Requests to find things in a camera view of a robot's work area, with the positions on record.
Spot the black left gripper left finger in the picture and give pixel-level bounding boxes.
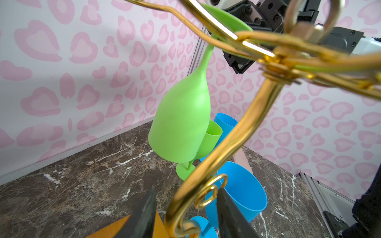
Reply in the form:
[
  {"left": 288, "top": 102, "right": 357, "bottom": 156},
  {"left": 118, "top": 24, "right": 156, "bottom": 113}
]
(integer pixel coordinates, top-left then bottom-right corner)
[{"left": 114, "top": 189, "right": 157, "bottom": 238}]

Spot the pink case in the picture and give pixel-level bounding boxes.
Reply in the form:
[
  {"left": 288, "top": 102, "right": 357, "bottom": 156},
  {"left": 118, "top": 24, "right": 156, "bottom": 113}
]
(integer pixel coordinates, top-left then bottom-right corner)
[{"left": 232, "top": 147, "right": 253, "bottom": 174}]

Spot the green wine glass back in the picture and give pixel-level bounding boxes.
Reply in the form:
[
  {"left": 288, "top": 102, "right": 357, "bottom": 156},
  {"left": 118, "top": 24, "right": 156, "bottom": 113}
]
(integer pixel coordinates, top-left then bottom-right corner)
[{"left": 148, "top": 2, "right": 254, "bottom": 164}]

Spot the blue wine glass front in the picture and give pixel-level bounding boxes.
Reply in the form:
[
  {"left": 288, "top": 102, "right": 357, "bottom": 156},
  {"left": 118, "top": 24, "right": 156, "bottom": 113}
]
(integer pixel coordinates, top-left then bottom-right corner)
[{"left": 192, "top": 162, "right": 267, "bottom": 238}]

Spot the blue wine glass back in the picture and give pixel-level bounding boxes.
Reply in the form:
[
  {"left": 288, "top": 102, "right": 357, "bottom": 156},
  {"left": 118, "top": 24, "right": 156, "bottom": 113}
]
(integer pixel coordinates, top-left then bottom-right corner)
[{"left": 214, "top": 113, "right": 238, "bottom": 149}]

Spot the green wine glass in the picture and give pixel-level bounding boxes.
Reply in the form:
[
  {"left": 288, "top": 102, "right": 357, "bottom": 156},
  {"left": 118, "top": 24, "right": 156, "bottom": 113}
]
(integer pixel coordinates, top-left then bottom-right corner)
[
  {"left": 176, "top": 120, "right": 223, "bottom": 181},
  {"left": 148, "top": 2, "right": 254, "bottom": 164}
]

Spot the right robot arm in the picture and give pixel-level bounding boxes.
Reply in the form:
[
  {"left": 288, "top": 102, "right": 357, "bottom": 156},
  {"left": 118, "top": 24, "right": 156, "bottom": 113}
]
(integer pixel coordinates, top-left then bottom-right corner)
[{"left": 205, "top": 0, "right": 381, "bottom": 74}]

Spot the gold wire glass rack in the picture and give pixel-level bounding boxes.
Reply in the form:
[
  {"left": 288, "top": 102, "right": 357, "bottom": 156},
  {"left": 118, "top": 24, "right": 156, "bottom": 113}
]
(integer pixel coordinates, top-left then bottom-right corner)
[{"left": 133, "top": 1, "right": 381, "bottom": 238}]

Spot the blue wine glass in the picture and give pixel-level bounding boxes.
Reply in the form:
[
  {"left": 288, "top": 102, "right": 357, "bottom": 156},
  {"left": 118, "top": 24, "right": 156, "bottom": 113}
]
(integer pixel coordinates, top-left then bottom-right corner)
[
  {"left": 192, "top": 162, "right": 267, "bottom": 238},
  {"left": 214, "top": 113, "right": 238, "bottom": 149}
]

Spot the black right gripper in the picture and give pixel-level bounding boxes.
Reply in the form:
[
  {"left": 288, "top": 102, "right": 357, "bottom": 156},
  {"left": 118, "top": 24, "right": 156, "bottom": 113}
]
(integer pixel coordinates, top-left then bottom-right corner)
[{"left": 208, "top": 0, "right": 322, "bottom": 75}]

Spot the wooden rack base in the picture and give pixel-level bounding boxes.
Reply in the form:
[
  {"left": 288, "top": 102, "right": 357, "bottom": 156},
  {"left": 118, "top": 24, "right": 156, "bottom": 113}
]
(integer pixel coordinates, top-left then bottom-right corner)
[{"left": 86, "top": 212, "right": 170, "bottom": 238}]

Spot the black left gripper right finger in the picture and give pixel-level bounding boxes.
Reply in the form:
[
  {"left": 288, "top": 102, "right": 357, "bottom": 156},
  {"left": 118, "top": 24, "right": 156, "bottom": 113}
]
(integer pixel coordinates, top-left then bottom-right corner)
[{"left": 217, "top": 188, "right": 260, "bottom": 238}]

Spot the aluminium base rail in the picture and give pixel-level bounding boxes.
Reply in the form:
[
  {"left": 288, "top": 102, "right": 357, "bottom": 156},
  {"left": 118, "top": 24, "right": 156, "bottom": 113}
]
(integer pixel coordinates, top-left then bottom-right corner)
[{"left": 299, "top": 172, "right": 356, "bottom": 238}]

